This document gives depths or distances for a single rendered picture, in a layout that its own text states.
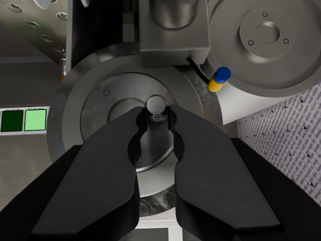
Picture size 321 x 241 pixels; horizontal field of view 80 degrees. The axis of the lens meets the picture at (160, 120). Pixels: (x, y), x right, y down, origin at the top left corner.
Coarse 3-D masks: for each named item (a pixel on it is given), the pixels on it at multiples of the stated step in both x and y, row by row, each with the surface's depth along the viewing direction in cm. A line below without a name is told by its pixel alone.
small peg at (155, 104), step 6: (150, 96) 12; (156, 96) 11; (162, 96) 12; (150, 102) 11; (156, 102) 11; (162, 102) 11; (150, 108) 11; (156, 108) 11; (162, 108) 11; (150, 114) 11; (156, 114) 11; (162, 114) 11; (156, 120) 13; (162, 120) 13
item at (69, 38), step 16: (80, 0) 20; (96, 0) 26; (80, 16) 20; (96, 16) 26; (112, 16) 35; (80, 32) 20; (96, 32) 25; (112, 32) 34; (80, 48) 20; (96, 48) 25
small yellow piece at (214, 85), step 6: (192, 60) 14; (192, 66) 14; (198, 72) 14; (216, 72) 11; (222, 72) 11; (228, 72) 11; (204, 78) 14; (216, 78) 11; (222, 78) 11; (228, 78) 11; (210, 84) 12; (216, 84) 12; (222, 84) 12; (216, 90) 13
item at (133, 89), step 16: (112, 80) 15; (128, 80) 14; (144, 80) 14; (96, 96) 14; (112, 96) 14; (128, 96) 14; (144, 96) 14; (96, 112) 14; (112, 112) 15; (80, 128) 14; (96, 128) 14; (160, 128) 14; (144, 144) 14; (160, 144) 14; (144, 160) 14; (160, 160) 14
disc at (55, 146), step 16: (112, 48) 17; (128, 48) 17; (80, 64) 17; (96, 64) 17; (64, 80) 17; (192, 80) 16; (64, 96) 16; (208, 96) 16; (48, 112) 16; (208, 112) 16; (48, 128) 16; (48, 144) 16; (160, 192) 15; (144, 208) 15; (160, 208) 15
